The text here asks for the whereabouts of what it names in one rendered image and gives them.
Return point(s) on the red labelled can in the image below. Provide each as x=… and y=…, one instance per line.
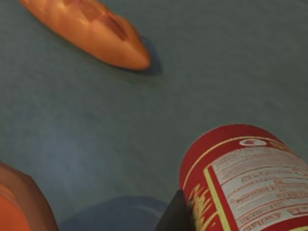
x=245, y=183

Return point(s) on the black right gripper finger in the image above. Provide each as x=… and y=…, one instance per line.
x=176, y=214

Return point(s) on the orange-brown rounded object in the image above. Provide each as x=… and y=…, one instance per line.
x=19, y=202

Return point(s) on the orange bread loaf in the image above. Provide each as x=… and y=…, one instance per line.
x=91, y=31

